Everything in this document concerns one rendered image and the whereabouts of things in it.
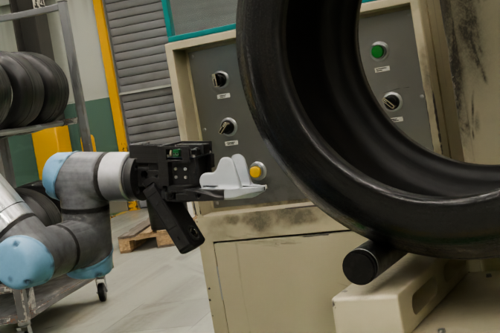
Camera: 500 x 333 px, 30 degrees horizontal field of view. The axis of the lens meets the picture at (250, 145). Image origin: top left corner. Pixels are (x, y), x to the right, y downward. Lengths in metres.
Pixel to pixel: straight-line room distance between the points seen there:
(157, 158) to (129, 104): 10.00
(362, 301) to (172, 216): 0.34
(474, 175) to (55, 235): 0.61
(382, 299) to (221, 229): 0.83
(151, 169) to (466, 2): 0.54
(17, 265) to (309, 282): 0.73
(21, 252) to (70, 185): 0.16
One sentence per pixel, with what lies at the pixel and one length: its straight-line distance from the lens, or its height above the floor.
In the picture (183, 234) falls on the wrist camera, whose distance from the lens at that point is 1.37.
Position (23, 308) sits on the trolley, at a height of 0.25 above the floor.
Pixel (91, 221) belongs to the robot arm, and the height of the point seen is 0.98.
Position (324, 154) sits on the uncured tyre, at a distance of 1.14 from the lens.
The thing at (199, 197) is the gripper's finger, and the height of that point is 1.00.
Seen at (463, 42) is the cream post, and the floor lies 1.16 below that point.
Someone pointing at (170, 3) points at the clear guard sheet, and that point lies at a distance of 1.99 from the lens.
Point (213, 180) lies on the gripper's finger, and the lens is 1.32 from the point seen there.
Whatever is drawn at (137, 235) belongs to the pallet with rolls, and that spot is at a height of 0.12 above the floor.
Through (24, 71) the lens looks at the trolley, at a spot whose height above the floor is 1.48.
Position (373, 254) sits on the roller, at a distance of 1.17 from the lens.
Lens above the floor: 1.13
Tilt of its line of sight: 3 degrees down
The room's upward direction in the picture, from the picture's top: 9 degrees counter-clockwise
